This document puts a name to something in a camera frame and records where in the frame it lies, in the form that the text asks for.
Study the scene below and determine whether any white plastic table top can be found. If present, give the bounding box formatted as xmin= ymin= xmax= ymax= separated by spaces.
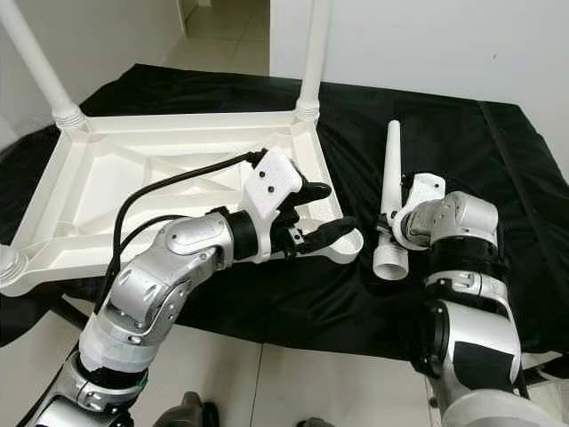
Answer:
xmin=0 ymin=105 xmax=364 ymax=297

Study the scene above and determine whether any black table cloth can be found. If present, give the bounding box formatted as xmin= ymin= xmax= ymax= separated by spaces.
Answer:
xmin=0 ymin=62 xmax=569 ymax=361

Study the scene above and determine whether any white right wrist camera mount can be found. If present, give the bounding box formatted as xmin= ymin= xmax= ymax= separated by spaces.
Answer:
xmin=391 ymin=173 xmax=445 ymax=232

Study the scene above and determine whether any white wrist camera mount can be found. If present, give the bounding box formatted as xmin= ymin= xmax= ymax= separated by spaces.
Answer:
xmin=391 ymin=173 xmax=445 ymax=232
xmin=244 ymin=147 xmax=308 ymax=264

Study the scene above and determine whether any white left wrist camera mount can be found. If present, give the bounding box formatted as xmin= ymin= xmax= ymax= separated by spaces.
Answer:
xmin=244 ymin=147 xmax=308 ymax=264

